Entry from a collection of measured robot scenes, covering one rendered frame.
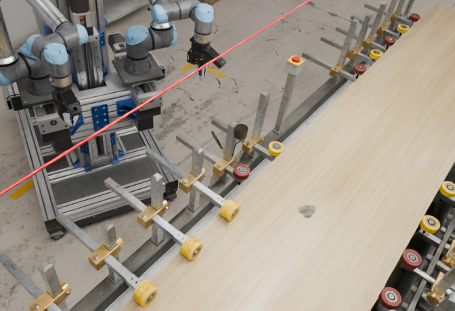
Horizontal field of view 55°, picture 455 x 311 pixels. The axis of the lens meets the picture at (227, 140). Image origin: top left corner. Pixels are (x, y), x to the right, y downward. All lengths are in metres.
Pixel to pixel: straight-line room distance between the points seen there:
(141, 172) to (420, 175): 1.71
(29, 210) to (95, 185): 0.49
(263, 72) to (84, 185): 2.13
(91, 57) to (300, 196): 1.29
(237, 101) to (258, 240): 2.19
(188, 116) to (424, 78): 1.83
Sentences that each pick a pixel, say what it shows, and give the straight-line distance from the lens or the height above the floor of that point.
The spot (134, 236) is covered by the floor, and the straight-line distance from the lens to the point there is 2.95.
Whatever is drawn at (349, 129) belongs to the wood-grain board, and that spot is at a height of 0.90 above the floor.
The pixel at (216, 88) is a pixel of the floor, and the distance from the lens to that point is 4.03.
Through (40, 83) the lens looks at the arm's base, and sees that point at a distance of 2.30.
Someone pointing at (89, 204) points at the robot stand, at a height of 0.23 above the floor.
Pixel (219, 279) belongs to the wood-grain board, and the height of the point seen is 0.90.
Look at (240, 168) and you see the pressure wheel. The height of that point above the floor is 0.91.
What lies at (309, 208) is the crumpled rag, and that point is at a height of 0.92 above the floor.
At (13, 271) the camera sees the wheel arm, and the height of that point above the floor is 0.96.
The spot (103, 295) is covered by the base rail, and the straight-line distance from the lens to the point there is 1.99.
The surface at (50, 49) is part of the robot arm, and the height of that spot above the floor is 1.56.
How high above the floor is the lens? 2.48
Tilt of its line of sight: 44 degrees down
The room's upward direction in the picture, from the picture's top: 8 degrees clockwise
